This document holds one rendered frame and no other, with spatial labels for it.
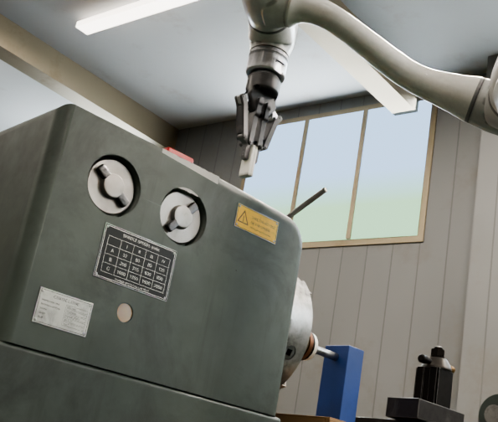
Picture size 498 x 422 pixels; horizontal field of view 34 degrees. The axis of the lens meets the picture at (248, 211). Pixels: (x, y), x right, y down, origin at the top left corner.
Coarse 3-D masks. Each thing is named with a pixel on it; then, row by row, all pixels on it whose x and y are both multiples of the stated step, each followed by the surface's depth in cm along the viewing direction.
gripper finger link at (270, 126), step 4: (280, 116) 183; (276, 120) 182; (280, 120) 183; (268, 124) 182; (272, 124) 181; (276, 124) 182; (268, 128) 181; (272, 128) 181; (264, 132) 181; (268, 132) 180; (272, 132) 180; (264, 136) 180; (268, 136) 179; (272, 136) 180; (264, 140) 180; (268, 140) 179; (264, 144) 178; (268, 144) 179; (264, 148) 178
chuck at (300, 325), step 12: (300, 288) 181; (300, 300) 178; (300, 312) 177; (312, 312) 179; (300, 324) 176; (288, 336) 173; (300, 336) 176; (300, 348) 176; (288, 360) 175; (300, 360) 177; (288, 372) 177
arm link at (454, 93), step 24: (264, 0) 166; (288, 0) 166; (312, 0) 167; (264, 24) 173; (288, 24) 170; (336, 24) 168; (360, 24) 170; (360, 48) 171; (384, 48) 171; (384, 72) 174; (408, 72) 174; (432, 72) 174; (432, 96) 174; (456, 96) 171
